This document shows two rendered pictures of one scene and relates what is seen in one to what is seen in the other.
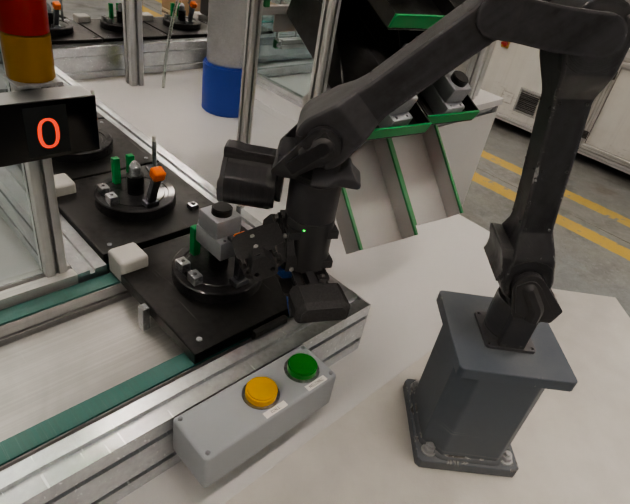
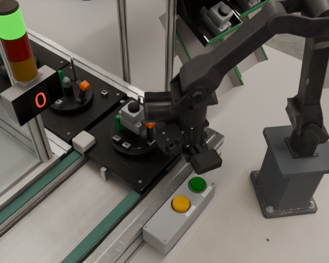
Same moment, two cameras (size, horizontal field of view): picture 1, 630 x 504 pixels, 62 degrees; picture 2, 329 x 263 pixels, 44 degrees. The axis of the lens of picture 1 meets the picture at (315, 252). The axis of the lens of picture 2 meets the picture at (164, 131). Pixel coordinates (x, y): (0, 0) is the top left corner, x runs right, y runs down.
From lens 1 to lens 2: 34 cm
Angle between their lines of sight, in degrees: 14
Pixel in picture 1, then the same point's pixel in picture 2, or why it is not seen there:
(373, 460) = (242, 220)
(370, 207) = not seen: hidden behind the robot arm
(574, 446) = not seen: outside the picture
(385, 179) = not seen: hidden behind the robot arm
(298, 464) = (204, 231)
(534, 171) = (306, 79)
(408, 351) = (249, 153)
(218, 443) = (168, 235)
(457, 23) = (258, 30)
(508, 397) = (307, 180)
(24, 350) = (48, 205)
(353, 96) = (210, 68)
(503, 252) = (295, 117)
